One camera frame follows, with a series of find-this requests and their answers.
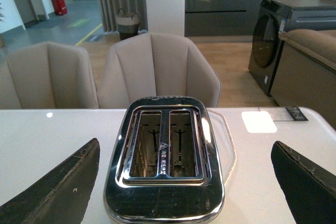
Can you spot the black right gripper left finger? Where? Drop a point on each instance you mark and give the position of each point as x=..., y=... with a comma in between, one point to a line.
x=62, y=195

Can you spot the beige chair behind toaster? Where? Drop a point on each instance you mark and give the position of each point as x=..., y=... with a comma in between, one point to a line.
x=151, y=65

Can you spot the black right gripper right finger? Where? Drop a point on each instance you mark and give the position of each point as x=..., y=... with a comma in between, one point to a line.
x=309, y=189

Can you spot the red cabinet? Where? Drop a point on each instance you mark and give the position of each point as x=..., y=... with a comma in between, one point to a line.
x=59, y=7

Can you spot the woven basket with handles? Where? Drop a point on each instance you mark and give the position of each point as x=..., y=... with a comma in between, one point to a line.
x=127, y=24

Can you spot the white pillar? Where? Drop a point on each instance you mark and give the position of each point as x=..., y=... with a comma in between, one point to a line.
x=166, y=16

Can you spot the beige sofa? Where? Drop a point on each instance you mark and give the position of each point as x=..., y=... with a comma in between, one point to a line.
x=306, y=72

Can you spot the black label on table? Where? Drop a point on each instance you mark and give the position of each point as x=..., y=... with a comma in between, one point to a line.
x=296, y=113

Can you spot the silver two-slot toaster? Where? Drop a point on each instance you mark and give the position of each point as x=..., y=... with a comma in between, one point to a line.
x=165, y=165

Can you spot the beige chair on left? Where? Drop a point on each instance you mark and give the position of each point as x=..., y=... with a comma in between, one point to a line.
x=48, y=75

